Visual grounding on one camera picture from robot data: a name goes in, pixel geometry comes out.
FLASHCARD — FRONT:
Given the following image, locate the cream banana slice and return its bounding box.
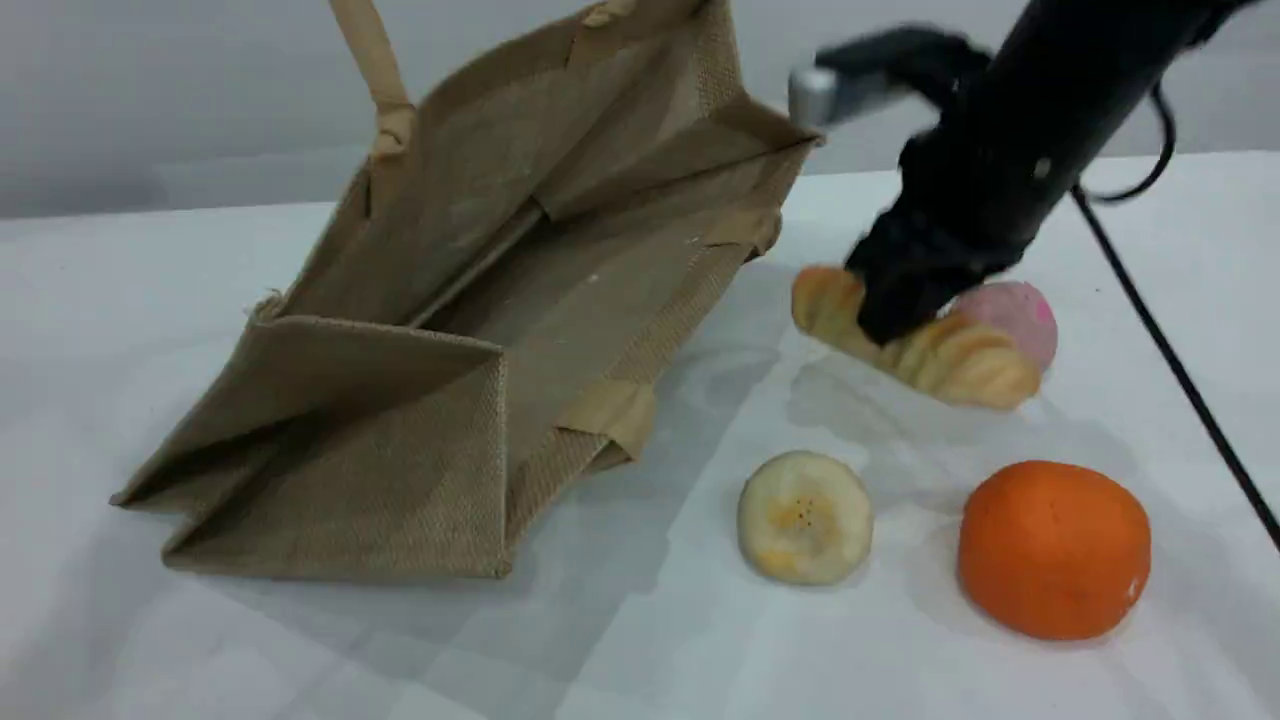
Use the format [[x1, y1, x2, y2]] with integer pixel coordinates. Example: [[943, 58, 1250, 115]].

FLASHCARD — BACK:
[[736, 449, 877, 588]]

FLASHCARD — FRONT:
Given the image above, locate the orange persimmon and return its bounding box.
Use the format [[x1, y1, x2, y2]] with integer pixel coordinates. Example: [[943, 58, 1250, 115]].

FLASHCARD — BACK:
[[956, 459, 1154, 642]]

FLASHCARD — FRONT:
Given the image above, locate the looped black cable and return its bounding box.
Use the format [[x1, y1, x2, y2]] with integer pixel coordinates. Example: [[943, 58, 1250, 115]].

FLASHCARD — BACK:
[[1088, 78, 1178, 204]]

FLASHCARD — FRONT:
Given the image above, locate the pink peach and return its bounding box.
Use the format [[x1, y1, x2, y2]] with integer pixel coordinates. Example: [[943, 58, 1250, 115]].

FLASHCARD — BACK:
[[950, 279, 1060, 374]]

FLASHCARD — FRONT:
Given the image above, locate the brown burlap tote bag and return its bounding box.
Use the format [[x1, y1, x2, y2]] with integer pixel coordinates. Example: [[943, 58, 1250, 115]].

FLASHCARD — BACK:
[[108, 0, 827, 584]]

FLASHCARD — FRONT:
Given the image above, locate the straight black cable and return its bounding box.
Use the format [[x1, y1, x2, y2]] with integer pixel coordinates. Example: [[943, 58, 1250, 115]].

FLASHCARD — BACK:
[[1070, 184, 1280, 553]]

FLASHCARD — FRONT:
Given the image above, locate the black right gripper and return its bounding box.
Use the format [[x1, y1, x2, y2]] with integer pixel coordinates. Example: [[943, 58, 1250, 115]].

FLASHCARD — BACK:
[[846, 105, 1096, 347]]

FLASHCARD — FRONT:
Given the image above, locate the long ridged bread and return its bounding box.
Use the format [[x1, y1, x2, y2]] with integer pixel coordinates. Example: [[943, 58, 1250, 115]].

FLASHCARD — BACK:
[[790, 264, 1044, 412]]

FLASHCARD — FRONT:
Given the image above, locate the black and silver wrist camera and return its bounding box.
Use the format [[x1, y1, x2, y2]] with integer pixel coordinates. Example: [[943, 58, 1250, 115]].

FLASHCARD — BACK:
[[787, 24, 997, 132]]

